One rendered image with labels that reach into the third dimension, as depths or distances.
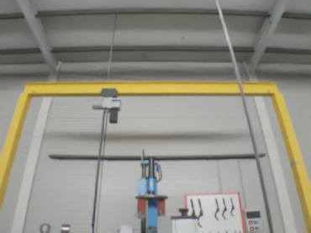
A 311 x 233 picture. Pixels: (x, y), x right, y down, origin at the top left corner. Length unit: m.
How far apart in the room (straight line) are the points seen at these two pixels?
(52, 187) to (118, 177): 1.84
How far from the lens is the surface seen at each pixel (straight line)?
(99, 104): 4.18
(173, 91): 4.33
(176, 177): 6.12
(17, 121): 4.65
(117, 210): 6.05
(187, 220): 3.03
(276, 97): 4.84
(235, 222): 6.33
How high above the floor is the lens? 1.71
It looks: 29 degrees up
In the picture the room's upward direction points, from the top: straight up
